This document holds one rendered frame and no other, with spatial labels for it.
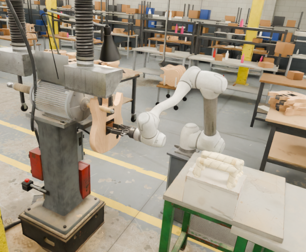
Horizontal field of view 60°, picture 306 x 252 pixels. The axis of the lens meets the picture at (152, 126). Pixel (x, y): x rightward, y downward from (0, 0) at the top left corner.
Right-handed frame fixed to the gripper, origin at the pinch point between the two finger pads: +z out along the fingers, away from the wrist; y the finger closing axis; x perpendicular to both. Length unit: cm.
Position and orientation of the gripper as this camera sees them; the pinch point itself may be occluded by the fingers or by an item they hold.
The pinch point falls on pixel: (110, 126)
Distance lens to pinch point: 186.0
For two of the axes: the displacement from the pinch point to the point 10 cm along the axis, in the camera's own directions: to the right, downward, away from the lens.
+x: 0.8, -9.3, -3.6
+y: 4.3, -2.9, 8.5
